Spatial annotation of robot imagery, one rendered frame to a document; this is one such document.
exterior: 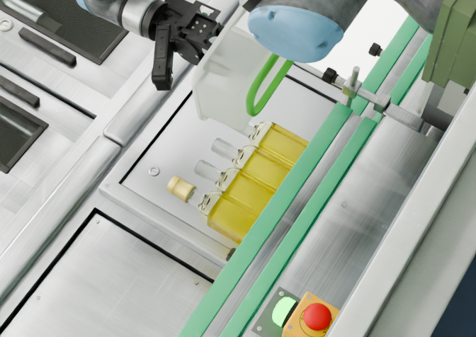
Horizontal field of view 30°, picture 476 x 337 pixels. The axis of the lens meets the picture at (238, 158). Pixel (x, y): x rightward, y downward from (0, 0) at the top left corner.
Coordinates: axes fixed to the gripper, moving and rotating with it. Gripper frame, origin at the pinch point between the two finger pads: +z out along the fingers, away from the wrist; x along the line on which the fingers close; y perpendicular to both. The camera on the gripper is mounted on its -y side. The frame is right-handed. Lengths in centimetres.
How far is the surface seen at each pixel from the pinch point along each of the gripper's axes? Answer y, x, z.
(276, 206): -15.2, 8.6, 14.7
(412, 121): 10.6, 11.0, 26.3
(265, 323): -33.5, 5.7, 24.1
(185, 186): -16.9, 18.1, -4.7
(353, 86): 10.9, 8.8, 14.7
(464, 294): -12, 13, 47
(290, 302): -29.9, 1.1, 26.8
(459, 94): 15.3, 4.3, 32.1
